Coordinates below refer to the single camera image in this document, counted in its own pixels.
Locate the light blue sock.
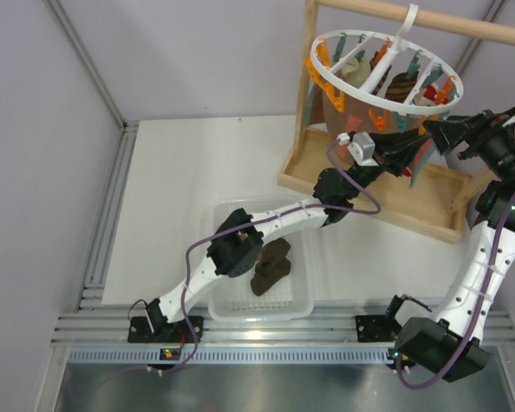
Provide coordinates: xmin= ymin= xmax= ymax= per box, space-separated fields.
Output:
xmin=409 ymin=137 xmax=435 ymax=188

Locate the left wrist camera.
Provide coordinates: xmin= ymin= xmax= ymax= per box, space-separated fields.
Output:
xmin=336 ymin=131 xmax=379 ymax=167

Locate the brown printed cloth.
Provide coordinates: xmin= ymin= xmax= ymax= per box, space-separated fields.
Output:
xmin=304 ymin=86 xmax=397 ymax=139

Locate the slotted metal rail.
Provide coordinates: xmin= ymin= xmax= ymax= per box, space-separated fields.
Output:
xmin=69 ymin=344 xmax=395 ymax=366

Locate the white plastic basket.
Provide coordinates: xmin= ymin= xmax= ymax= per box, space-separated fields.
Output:
xmin=209 ymin=197 xmax=324 ymax=323

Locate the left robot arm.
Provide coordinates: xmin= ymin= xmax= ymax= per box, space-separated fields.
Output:
xmin=128 ymin=130 xmax=428 ymax=343

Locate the striped brown sock right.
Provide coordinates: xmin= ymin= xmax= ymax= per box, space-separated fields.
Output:
xmin=385 ymin=72 xmax=418 ymax=103

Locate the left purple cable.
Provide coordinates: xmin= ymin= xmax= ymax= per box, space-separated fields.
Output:
xmin=145 ymin=141 xmax=381 ymax=379

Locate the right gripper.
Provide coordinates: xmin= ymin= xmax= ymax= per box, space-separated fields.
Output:
xmin=421 ymin=104 xmax=515 ymax=182

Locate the striped brown sock left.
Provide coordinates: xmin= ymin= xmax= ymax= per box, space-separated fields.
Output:
xmin=369 ymin=57 xmax=392 ymax=95

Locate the wooden hanging rack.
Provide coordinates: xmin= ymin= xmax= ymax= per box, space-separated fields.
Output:
xmin=277 ymin=1 xmax=515 ymax=244

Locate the cream sock on hanger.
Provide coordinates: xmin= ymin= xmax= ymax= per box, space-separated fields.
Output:
xmin=340 ymin=58 xmax=372 ymax=88

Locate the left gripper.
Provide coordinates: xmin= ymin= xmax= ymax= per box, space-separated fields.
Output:
xmin=344 ymin=127 xmax=428 ymax=200

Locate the white round clip hanger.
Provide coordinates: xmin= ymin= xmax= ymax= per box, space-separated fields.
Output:
xmin=305 ymin=3 xmax=464 ymax=117

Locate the dark brown sock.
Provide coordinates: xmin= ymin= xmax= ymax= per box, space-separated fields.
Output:
xmin=250 ymin=257 xmax=292 ymax=296
xmin=258 ymin=238 xmax=291 ymax=265

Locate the red white sock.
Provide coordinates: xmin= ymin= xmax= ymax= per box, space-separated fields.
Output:
xmin=413 ymin=83 xmax=449 ymax=106

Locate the orange clip front left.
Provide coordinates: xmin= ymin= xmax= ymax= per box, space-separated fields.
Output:
xmin=368 ymin=109 xmax=389 ymax=131

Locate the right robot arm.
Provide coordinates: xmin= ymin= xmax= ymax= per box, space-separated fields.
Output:
xmin=383 ymin=107 xmax=515 ymax=391

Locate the striped brown sock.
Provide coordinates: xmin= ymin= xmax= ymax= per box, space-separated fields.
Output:
xmin=385 ymin=72 xmax=418 ymax=103
xmin=369 ymin=57 xmax=392 ymax=95

